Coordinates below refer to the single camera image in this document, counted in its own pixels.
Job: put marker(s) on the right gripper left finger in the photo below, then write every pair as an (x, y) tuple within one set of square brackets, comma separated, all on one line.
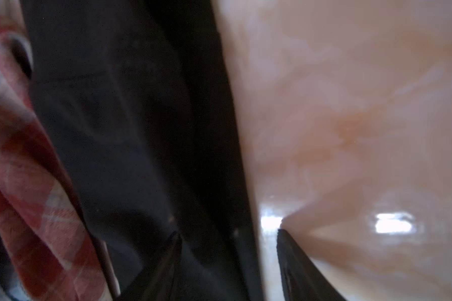
[(159, 280)]

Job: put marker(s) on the red plaid skirt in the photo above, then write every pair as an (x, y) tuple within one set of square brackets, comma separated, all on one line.
[(40, 223)]

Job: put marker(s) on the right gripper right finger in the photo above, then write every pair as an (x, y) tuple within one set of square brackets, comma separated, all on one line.
[(301, 280)]

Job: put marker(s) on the black skirt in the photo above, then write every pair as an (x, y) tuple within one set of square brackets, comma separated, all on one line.
[(135, 97)]

